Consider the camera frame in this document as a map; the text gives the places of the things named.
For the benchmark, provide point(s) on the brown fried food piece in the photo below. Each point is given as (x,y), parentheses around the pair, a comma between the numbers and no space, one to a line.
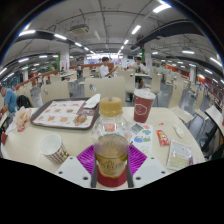
(80,120)

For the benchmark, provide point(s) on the red paper cup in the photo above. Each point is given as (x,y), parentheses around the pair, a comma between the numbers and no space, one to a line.
(143,106)

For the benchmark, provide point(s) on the red snack packet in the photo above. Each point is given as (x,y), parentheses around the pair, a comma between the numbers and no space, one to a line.
(162,137)

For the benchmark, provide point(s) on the crumpled food wrapper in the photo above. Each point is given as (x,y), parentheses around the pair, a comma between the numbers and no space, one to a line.
(22,118)

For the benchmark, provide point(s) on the group of ceiling lights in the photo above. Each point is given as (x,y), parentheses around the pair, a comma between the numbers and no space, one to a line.
(161,7)

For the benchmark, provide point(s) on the neighbouring beige table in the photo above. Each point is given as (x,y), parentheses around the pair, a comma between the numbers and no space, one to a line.
(215,115)

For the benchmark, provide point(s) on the black backpack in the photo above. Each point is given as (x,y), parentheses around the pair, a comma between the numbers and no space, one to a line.
(24,101)

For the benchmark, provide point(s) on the clear bottle with yellow cap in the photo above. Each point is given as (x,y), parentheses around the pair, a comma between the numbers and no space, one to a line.
(111,150)

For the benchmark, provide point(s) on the printed paper tray liner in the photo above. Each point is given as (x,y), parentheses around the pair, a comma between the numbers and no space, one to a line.
(56,113)

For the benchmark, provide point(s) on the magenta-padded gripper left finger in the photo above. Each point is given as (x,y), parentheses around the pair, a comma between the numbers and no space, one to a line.
(85,158)

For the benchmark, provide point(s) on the crumpled white tissue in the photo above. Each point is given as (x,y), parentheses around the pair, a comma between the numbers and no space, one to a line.
(178,130)

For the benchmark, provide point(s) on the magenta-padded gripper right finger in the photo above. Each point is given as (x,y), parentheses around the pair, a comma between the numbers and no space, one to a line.
(138,158)

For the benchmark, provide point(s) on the dark brown food tray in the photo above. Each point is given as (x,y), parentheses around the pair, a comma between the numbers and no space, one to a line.
(95,118)

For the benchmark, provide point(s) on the ceiling air conditioner unit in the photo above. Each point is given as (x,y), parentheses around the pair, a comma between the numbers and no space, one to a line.
(80,29)

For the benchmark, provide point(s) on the white paper napkin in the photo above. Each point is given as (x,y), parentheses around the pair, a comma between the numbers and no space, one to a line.
(92,100)

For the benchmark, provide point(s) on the group of beige chairs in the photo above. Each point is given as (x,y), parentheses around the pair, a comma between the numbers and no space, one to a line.
(106,87)

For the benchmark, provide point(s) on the printed coupon sheet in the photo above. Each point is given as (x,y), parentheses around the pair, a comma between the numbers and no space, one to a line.
(180,155)

